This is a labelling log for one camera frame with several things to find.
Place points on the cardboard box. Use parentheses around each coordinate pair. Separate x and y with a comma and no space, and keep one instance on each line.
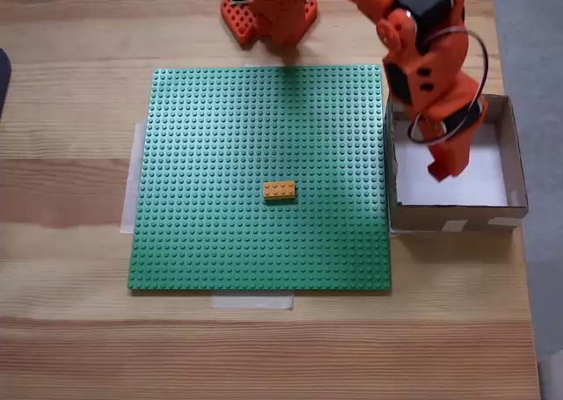
(418,220)

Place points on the yellow lego block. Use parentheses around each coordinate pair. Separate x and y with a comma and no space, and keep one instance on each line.
(279,190)

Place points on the green lego baseplate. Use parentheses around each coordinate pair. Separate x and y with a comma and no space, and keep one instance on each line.
(198,154)

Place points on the white masking tape strip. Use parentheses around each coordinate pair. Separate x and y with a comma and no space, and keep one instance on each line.
(250,302)
(129,189)

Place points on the black rounded object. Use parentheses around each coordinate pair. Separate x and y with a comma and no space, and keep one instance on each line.
(3,79)

